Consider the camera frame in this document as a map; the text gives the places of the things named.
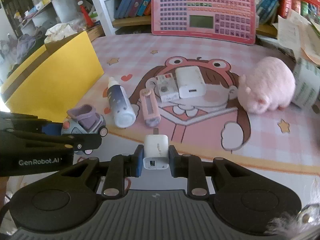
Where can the large white charger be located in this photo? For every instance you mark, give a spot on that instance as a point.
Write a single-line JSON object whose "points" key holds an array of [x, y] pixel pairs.
{"points": [[190, 82]]}

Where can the small card box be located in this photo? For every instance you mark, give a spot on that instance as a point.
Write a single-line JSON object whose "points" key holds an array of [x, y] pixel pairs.
{"points": [[167, 88]]}

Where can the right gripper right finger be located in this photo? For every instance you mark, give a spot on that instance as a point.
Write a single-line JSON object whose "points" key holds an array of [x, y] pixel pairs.
{"points": [[190, 167]]}

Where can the yellow cardboard box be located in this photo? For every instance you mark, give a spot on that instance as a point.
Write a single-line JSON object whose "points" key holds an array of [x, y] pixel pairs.
{"points": [[53, 79]]}

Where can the white shelf unit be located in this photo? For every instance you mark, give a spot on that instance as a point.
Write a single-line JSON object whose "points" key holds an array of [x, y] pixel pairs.
{"points": [[66, 10]]}

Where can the small white charger cube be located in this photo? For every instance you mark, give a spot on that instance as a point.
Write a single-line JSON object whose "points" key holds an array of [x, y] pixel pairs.
{"points": [[156, 152]]}

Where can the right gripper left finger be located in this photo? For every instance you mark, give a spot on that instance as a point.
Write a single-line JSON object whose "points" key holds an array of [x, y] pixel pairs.
{"points": [[118, 169]]}

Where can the pink plush pig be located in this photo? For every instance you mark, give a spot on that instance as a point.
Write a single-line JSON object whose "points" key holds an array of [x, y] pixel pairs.
{"points": [[267, 87]]}

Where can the stack of papers and books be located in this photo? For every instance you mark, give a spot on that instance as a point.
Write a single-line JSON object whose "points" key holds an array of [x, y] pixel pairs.
{"points": [[300, 35]]}

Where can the pink checkered table mat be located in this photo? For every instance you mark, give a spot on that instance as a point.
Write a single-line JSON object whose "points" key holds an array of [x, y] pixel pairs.
{"points": [[281, 145]]}

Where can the white tissue pack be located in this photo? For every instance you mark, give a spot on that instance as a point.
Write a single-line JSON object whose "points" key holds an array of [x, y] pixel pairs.
{"points": [[58, 32]]}

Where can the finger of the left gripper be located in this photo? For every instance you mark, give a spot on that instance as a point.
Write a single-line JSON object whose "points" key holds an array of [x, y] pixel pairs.
{"points": [[81, 141]]}

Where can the toy car grey purple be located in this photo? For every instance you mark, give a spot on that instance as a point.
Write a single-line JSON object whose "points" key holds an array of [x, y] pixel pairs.
{"points": [[88, 120]]}

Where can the pile of clothes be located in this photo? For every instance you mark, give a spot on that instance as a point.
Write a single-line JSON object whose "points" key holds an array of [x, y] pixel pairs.
{"points": [[16, 51]]}

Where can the white tape roll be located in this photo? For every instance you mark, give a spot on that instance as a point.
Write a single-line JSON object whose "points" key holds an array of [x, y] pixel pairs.
{"points": [[306, 75]]}

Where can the pink keyboard learning tablet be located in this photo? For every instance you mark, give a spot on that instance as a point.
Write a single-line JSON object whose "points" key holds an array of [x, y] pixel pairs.
{"points": [[227, 20]]}

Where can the pink stick tube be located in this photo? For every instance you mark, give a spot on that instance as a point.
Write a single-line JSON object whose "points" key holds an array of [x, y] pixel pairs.
{"points": [[150, 107]]}

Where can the dark blue white bottle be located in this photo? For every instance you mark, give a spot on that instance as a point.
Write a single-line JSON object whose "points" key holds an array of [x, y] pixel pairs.
{"points": [[123, 114]]}

